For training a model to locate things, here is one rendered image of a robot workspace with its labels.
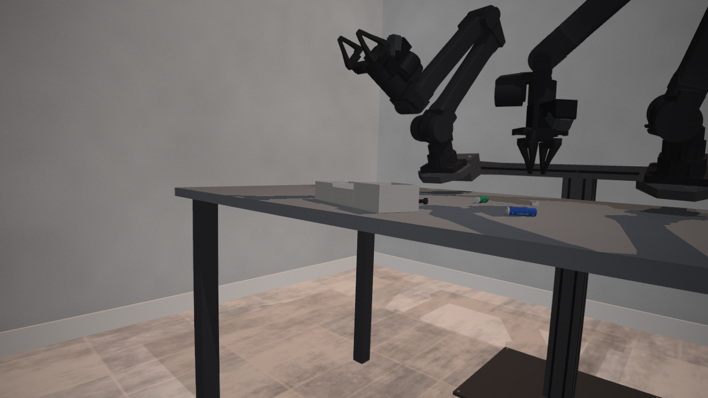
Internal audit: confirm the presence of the row of three labelled bins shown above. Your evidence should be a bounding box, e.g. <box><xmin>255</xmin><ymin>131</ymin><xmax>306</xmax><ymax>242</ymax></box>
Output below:
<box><xmin>315</xmin><ymin>181</ymin><xmax>420</xmax><ymax>213</ymax></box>

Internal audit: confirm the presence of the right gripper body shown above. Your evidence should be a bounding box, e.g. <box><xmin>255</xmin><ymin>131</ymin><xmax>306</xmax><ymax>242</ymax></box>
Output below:
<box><xmin>348</xmin><ymin>43</ymin><xmax>393</xmax><ymax>86</ymax></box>

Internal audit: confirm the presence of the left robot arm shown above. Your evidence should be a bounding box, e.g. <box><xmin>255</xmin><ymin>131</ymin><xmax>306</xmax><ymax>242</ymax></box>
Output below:
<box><xmin>494</xmin><ymin>0</ymin><xmax>708</xmax><ymax>187</ymax></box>

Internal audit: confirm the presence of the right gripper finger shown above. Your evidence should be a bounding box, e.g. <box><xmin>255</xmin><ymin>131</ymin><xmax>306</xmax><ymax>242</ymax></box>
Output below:
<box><xmin>337</xmin><ymin>36</ymin><xmax>363</xmax><ymax>69</ymax></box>
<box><xmin>356</xmin><ymin>29</ymin><xmax>389</xmax><ymax>64</ymax></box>

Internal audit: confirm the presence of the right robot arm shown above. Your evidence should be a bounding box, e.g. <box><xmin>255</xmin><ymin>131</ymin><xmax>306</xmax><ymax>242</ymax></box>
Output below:
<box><xmin>380</xmin><ymin>5</ymin><xmax>506</xmax><ymax>174</ymax></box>

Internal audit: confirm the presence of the blue aa battery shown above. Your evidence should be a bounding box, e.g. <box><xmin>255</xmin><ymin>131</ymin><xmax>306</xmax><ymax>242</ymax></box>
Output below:
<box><xmin>506</xmin><ymin>207</ymin><xmax>537</xmax><ymax>216</ymax></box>

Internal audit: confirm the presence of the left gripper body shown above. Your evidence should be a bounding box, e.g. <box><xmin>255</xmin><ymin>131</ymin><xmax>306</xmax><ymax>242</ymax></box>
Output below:
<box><xmin>512</xmin><ymin>127</ymin><xmax>569</xmax><ymax>142</ymax></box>

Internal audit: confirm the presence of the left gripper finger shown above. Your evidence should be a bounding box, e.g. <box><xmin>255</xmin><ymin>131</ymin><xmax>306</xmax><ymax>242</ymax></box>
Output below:
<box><xmin>539</xmin><ymin>141</ymin><xmax>562</xmax><ymax>175</ymax></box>
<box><xmin>517</xmin><ymin>140</ymin><xmax>539</xmax><ymax>174</ymax></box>

